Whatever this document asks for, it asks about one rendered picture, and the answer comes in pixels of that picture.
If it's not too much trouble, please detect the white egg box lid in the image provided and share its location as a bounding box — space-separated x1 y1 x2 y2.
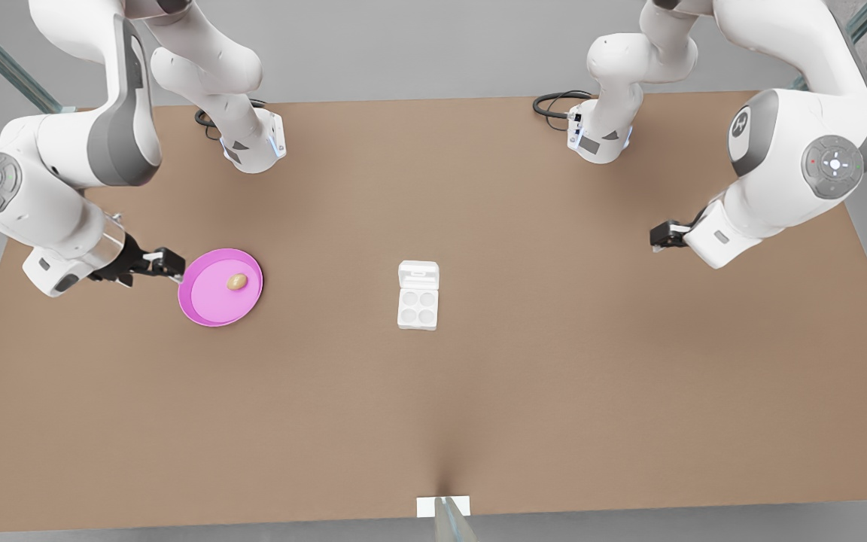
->
397 260 441 292

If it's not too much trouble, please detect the white egg box base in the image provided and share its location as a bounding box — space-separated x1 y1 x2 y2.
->
397 288 440 332

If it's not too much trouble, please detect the pink round plate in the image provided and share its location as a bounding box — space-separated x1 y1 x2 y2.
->
178 248 265 328

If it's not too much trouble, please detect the black cable loop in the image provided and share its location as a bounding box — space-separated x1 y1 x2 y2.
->
194 98 269 142
532 90 595 133

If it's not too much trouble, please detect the white post foot plate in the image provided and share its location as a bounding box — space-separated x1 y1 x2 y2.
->
415 495 473 519

